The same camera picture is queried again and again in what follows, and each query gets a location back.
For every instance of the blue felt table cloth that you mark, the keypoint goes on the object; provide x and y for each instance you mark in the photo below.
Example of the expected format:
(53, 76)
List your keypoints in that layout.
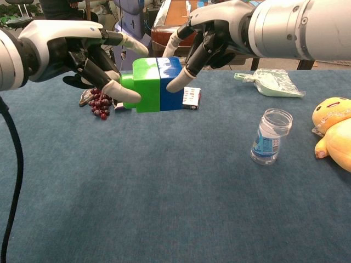
(82, 205)

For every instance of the dark red grape bunch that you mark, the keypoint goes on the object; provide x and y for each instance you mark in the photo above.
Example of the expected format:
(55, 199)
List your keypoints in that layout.
(98, 105)

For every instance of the clear plastic jar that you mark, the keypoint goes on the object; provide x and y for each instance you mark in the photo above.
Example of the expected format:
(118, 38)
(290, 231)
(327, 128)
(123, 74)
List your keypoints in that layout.
(267, 148)

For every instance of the brown mahjong table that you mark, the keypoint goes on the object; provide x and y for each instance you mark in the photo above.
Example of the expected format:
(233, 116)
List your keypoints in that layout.
(157, 38)

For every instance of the blue machine base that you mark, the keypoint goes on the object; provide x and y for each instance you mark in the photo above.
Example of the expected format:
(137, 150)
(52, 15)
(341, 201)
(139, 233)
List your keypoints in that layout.
(135, 22)

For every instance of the blue toy block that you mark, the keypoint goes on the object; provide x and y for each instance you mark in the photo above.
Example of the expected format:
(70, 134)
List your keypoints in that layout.
(170, 101)

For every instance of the black stool with chrome base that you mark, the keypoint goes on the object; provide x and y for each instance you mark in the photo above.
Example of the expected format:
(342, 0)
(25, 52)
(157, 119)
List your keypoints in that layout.
(16, 21)

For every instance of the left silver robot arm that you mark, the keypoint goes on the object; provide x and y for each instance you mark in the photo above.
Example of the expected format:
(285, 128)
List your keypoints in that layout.
(11, 60)

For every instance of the green dustpan in plastic bag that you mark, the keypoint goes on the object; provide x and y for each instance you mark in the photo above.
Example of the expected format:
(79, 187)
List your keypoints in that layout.
(271, 85)

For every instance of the yellow plush toy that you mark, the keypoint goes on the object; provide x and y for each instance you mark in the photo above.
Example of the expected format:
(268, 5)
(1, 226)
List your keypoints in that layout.
(337, 137)

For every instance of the green toy block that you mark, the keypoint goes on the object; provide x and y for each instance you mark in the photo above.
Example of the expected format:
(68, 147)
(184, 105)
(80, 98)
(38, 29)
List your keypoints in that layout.
(146, 90)

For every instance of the small brown packet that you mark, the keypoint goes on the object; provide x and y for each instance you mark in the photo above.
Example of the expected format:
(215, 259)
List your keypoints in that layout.
(84, 98)

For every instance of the seated person in black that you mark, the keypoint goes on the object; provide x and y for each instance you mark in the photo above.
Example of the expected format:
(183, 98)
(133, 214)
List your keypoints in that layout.
(60, 8)

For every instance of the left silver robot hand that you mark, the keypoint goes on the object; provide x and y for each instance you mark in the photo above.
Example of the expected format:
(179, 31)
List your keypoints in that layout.
(55, 35)

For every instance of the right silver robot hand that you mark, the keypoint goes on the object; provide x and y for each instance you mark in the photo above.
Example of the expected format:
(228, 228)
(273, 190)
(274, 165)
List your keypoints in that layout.
(219, 16)

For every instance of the black snack packet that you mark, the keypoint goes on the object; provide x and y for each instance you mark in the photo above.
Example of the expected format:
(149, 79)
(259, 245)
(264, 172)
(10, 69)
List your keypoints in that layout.
(119, 107)

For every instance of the white printed card box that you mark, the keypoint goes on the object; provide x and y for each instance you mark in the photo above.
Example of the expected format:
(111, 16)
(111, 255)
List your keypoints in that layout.
(192, 98)

